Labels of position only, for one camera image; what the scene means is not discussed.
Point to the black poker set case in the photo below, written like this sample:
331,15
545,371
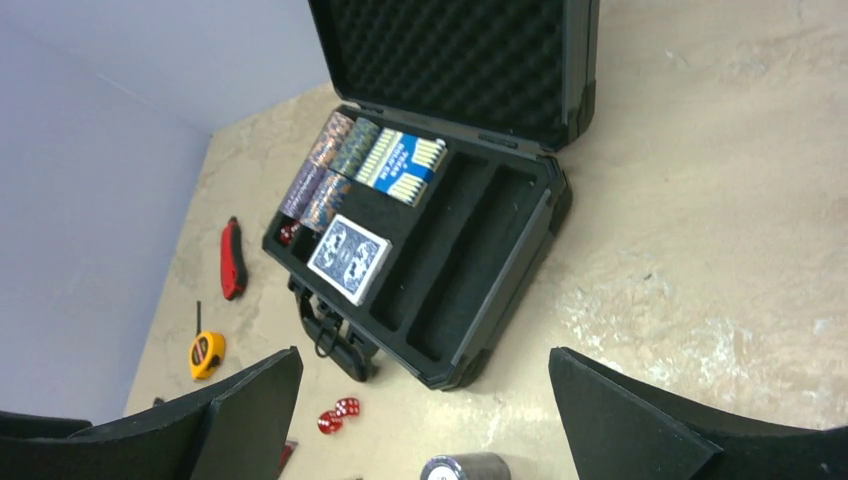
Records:
507,84

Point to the triangular dealer button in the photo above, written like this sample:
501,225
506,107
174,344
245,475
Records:
286,454

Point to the grey purple poker chip stack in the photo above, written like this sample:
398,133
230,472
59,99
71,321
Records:
468,466

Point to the blue boxed card deck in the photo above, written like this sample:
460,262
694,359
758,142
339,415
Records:
402,165

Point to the red die in case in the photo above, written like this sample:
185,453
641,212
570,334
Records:
287,232

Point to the green poker chip stack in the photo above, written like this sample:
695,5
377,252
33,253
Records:
356,147

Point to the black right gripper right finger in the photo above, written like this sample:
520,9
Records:
621,428

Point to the blue backed playing card deck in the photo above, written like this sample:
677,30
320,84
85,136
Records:
348,257

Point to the yellow tape measure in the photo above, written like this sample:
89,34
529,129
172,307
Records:
207,350

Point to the red black utility knife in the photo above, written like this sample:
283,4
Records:
233,270

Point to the blue orange poker chip stack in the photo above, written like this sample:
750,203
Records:
325,201

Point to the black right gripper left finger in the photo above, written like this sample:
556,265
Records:
235,428

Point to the orange purple poker chip stack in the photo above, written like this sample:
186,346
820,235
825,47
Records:
329,140

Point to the red translucent die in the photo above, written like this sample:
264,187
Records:
348,407
329,422

